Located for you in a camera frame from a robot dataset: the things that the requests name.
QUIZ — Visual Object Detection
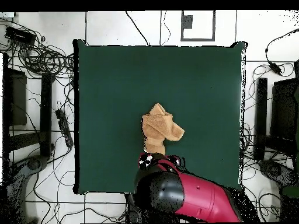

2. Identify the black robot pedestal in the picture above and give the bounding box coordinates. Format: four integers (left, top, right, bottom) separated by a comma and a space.
124, 192, 141, 223

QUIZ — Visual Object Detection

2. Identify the tan terry towel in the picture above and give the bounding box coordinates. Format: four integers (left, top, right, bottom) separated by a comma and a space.
141, 103, 185, 156

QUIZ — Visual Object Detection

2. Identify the grey rectangular frame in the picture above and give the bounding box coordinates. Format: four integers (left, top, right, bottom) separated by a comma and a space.
180, 10, 216, 42

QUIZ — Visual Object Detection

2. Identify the dark green table cloth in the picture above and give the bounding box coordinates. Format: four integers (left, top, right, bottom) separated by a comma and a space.
73, 38, 246, 195

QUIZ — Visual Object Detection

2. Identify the black power adapter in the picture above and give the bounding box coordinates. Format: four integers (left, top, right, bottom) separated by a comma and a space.
267, 61, 284, 76

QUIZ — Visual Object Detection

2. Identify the black flat panel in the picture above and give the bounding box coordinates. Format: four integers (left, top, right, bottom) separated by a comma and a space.
2, 66, 27, 127
270, 78, 299, 141

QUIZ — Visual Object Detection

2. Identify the black electronics box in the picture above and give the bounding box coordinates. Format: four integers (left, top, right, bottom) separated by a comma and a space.
5, 26, 37, 46

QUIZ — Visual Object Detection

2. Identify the grey stand base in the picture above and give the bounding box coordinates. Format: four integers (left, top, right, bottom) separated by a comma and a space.
4, 155, 50, 223
258, 159, 299, 187

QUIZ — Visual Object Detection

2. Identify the black upright bar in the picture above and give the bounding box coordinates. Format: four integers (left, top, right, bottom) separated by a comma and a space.
254, 78, 269, 162
39, 72, 55, 158

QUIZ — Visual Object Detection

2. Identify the tangled black cable bundle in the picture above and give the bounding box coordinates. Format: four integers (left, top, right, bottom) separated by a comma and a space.
240, 62, 297, 222
0, 18, 75, 80

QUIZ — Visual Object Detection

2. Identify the black power strip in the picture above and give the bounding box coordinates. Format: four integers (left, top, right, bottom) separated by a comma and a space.
55, 108, 74, 148

